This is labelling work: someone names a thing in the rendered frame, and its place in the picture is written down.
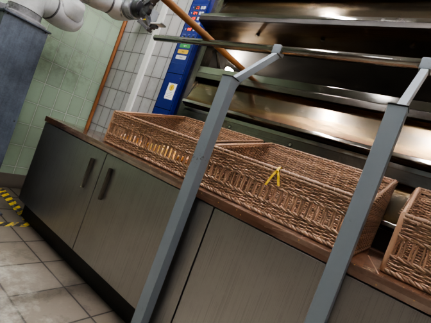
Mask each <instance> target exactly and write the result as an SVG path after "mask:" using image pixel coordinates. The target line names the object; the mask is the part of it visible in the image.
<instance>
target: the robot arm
mask: <svg viewBox="0 0 431 323"><path fill-rule="evenodd" d="M157 2H159V0H8V2H7V3H2V2H0V8H6V9H7V10H10V11H11V12H13V13H15V14H17V15H19V16H21V17H23V18H24V19H26V20H28V21H30V22H32V23H34V24H36V25H37V26H40V27H41V28H43V29H45V30H46V29H47V28H46V27H44V26H43V25H41V24H40V23H41V20H42V18H43V19H45V20H46V21H48V23H50V24H52V25H53V26H55V27H57V28H59V29H61V30H64V31H68V32H76V31H78V30H79V29H80V28H81V27H82V26H83V14H84V12H85V4H87V5H89V6H91V7H93V8H95V9H97V10H100V11H102V12H105V13H107V14H108V15H109V16H110V17H111V18H113V19H115V20H118V21H130V20H137V22H138V23H139V24H140V25H142V26H143V27H144V28H145V30H146V31H148V32H150V33H151V32H152V29H153V30H155V29H158V28H166V26H165V25H164V24H163V23H161V22H152V20H151V16H150V14H151V12H152V9H153V7H154V6H156V4H157ZM84 3H85V4H84ZM152 3H153V4H152ZM143 19H146V21H147V24H148V26H147V25H146V24H145V23H144V20H143Z"/></svg>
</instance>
